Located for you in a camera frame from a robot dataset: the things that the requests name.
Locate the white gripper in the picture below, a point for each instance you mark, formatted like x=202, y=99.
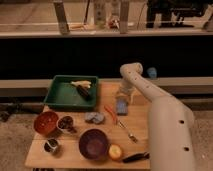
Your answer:
x=126, y=94

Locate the blue sponge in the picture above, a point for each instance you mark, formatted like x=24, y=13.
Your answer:
x=121, y=107

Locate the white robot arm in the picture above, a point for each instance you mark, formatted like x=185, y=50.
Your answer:
x=169, y=122

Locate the purple bowl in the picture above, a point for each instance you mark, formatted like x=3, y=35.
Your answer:
x=94, y=144

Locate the small bowl with brown contents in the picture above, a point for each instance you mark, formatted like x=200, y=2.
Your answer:
x=65, y=124

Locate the red bowl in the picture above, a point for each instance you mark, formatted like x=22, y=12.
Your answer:
x=45, y=123

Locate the blue cup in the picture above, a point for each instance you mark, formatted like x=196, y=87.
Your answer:
x=152, y=72

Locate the crumpled blue-grey cloth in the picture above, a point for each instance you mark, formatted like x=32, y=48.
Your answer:
x=94, y=117

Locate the yellow banana in tray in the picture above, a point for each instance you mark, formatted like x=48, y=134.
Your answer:
x=84, y=83

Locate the dark eggplant in tray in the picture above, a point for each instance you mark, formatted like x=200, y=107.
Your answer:
x=83, y=92

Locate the green plastic tray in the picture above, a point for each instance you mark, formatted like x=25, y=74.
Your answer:
x=63, y=95

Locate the yellow red apple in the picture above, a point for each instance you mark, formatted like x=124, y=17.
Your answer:
x=115, y=152

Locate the small metal cup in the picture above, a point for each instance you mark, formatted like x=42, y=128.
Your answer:
x=51, y=146

